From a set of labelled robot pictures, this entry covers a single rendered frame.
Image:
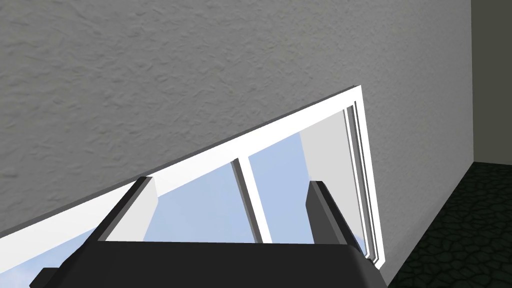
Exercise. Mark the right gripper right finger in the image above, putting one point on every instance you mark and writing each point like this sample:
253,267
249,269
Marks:
326,216

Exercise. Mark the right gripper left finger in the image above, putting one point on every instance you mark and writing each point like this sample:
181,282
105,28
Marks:
130,212

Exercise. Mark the white framed window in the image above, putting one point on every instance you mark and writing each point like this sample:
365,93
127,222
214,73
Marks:
276,160

